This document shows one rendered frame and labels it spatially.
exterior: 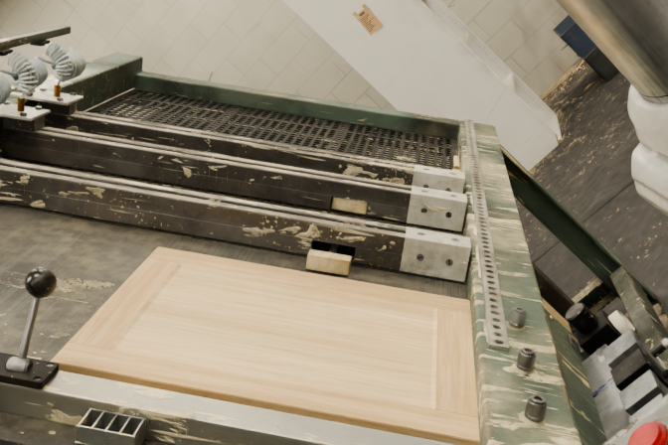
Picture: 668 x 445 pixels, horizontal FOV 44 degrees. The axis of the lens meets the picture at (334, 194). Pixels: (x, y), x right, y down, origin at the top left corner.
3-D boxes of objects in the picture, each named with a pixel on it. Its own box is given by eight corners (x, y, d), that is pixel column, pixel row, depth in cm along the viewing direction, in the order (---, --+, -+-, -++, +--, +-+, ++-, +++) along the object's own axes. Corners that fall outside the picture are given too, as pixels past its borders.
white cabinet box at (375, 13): (563, 141, 510) (318, -99, 487) (493, 202, 532) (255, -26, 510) (557, 115, 566) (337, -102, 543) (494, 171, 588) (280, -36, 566)
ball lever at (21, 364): (26, 378, 99) (53, 268, 102) (-5, 372, 100) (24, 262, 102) (38, 378, 103) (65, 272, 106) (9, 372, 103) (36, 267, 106)
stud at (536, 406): (544, 426, 104) (549, 405, 103) (524, 422, 105) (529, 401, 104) (542, 415, 107) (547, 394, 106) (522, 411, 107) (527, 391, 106)
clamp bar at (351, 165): (460, 209, 202) (478, 112, 194) (-7, 132, 211) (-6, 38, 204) (459, 197, 211) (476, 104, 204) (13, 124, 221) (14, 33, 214)
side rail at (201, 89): (453, 157, 275) (459, 124, 272) (132, 105, 284) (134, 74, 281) (453, 151, 283) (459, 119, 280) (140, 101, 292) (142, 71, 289)
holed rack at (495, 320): (509, 351, 123) (509, 348, 122) (488, 348, 123) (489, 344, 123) (472, 121, 279) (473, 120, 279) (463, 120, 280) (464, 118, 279)
